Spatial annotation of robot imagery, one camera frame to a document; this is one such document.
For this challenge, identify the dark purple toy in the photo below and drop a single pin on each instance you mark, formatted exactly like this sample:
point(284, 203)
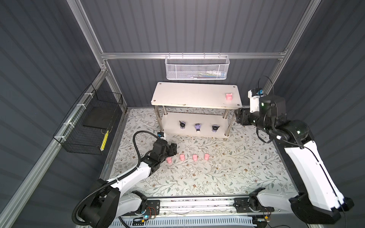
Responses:
point(182, 124)

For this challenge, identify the white wire mesh basket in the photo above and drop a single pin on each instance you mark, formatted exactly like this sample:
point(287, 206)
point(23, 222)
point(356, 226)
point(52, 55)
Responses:
point(179, 67)

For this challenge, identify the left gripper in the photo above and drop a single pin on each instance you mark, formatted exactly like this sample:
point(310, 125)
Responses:
point(171, 148)

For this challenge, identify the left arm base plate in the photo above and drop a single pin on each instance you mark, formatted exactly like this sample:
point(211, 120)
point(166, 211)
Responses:
point(149, 207)

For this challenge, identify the floral patterned mat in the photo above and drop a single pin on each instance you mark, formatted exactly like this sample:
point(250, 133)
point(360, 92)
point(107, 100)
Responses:
point(238, 165)

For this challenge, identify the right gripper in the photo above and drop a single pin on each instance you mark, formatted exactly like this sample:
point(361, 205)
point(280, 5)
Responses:
point(240, 115)

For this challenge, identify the black pad in basket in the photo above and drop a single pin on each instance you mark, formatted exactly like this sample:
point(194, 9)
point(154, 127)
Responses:
point(99, 118)

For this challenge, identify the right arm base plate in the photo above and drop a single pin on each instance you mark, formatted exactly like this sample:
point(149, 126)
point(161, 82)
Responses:
point(246, 205)

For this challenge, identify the items in white basket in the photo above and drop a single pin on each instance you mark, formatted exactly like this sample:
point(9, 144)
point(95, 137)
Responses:
point(209, 75)

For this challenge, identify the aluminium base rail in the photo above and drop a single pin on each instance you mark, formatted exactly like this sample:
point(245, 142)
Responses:
point(196, 205)

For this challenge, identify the white ribbed cable duct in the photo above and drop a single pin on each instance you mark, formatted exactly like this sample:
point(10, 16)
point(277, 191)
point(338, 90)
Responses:
point(190, 222)

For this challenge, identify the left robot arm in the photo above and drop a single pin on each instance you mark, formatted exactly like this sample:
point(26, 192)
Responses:
point(112, 198)

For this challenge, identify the yellow label tag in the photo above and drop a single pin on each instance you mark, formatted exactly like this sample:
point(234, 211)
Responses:
point(105, 138)

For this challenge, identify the black wire mesh basket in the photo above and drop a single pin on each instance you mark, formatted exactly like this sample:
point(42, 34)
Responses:
point(74, 137)

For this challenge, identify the white two-tier shelf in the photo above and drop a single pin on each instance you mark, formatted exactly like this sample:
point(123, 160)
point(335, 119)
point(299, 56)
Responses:
point(189, 95)

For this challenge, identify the purple striped toy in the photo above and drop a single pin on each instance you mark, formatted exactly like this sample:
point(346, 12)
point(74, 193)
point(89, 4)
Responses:
point(215, 128)

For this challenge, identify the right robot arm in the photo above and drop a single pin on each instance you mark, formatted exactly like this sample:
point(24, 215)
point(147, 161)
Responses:
point(318, 200)

